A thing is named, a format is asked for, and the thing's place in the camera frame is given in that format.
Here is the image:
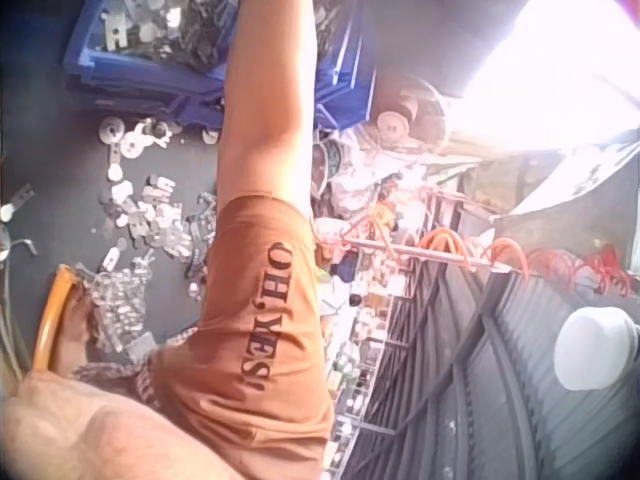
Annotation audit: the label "white round lamp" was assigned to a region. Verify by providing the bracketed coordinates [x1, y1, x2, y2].
[553, 305, 640, 393]

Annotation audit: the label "rail with orange hooks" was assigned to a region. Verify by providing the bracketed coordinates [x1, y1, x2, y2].
[319, 223, 640, 302]

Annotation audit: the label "heap of loose metal parts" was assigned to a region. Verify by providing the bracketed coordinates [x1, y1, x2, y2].
[94, 114, 221, 301]

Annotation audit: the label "blue plastic crate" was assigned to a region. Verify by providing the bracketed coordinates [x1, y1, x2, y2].
[312, 0, 379, 134]

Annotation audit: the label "grey tarp awning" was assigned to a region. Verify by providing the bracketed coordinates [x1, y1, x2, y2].
[439, 140, 640, 224]

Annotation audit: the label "clear bag of metal parts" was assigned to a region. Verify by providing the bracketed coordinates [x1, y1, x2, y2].
[82, 267, 157, 359]

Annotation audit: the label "bent metal clamp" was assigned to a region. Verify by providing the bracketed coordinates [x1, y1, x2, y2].
[0, 233, 39, 262]

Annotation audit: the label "shelf rack with goods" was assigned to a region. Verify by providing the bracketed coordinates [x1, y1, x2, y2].
[319, 249, 432, 480]

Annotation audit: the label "round beige spool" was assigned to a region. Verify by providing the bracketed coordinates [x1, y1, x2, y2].
[374, 109, 413, 148]

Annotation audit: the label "flat metal bracket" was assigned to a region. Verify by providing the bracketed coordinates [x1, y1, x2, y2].
[0, 183, 38, 223]

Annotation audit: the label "corrugated metal shutter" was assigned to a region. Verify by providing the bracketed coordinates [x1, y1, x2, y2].
[344, 259, 640, 480]

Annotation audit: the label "bundle of thin wires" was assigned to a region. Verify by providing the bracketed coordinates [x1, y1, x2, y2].
[0, 259, 29, 382]

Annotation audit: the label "heap of bags and goods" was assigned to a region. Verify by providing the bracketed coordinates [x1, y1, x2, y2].
[310, 74, 451, 236]

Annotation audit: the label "blue crate of metal parts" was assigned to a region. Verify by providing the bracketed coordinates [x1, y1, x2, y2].
[62, 0, 241, 129]

